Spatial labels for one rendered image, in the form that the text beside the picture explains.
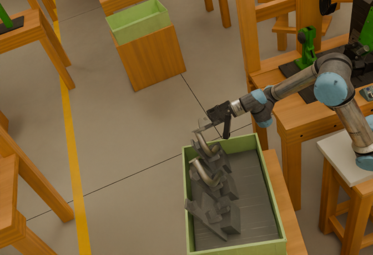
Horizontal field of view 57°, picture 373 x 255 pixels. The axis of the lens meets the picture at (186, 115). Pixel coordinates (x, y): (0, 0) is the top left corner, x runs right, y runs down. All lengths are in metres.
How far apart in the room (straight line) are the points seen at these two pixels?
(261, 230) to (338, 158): 0.54
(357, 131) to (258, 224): 0.60
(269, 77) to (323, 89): 1.01
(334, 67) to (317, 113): 0.69
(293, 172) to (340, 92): 1.04
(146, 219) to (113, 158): 0.80
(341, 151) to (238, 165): 0.52
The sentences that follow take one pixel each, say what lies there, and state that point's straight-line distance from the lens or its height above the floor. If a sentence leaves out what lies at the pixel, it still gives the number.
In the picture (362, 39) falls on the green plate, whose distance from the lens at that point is 2.28.
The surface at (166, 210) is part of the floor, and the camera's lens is 2.84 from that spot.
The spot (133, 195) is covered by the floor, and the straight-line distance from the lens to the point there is 3.02.
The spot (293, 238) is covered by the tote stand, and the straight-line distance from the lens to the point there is 1.72.
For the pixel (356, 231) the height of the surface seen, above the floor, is 0.47.
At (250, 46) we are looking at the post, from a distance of 2.29.
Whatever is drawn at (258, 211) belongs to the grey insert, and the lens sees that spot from 1.72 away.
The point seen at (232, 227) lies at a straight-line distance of 1.61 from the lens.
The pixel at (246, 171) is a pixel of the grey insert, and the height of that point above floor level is 0.85.
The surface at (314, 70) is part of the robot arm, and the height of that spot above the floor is 1.41.
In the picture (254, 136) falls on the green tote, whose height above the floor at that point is 0.95.
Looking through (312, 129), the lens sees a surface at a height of 0.83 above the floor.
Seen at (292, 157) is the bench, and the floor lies 0.64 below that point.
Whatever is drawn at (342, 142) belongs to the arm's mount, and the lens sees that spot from 1.93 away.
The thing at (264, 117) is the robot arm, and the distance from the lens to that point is 1.61.
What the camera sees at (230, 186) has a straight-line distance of 1.72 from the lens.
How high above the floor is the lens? 2.33
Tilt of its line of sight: 42 degrees down
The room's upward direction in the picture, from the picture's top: 17 degrees counter-clockwise
